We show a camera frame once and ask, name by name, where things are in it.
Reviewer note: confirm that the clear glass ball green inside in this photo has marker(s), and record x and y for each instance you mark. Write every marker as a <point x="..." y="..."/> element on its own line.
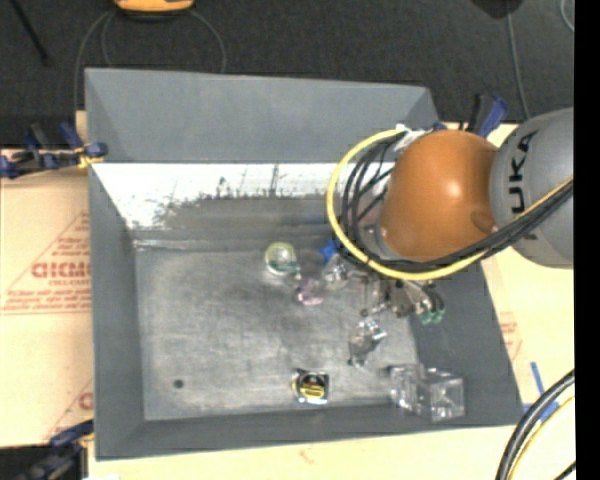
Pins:
<point x="281" y="259"/>

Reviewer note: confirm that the clear glass bottle blue cap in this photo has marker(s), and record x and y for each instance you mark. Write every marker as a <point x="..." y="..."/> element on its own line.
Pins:
<point x="336" y="271"/>

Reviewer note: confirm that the clear glass figurine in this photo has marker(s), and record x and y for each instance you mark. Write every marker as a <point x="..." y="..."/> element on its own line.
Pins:
<point x="365" y="340"/>

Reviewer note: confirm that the brown cardboard board red print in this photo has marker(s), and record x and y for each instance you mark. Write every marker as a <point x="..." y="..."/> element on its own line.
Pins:
<point x="40" y="318"/>

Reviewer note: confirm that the grey metal bin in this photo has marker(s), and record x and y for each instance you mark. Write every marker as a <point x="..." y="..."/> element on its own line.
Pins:
<point x="220" y="318"/>

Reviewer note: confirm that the pink clear glass piece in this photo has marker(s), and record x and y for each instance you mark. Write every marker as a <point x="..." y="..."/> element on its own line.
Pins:
<point x="309" y="292"/>

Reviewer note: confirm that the clear glass cube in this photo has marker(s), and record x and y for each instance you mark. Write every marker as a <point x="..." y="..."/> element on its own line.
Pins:
<point x="406" y="385"/>
<point x="444" y="394"/>

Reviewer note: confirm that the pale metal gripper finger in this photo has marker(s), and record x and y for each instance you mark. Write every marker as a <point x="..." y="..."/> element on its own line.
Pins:
<point x="377" y="309"/>
<point x="373" y="294"/>

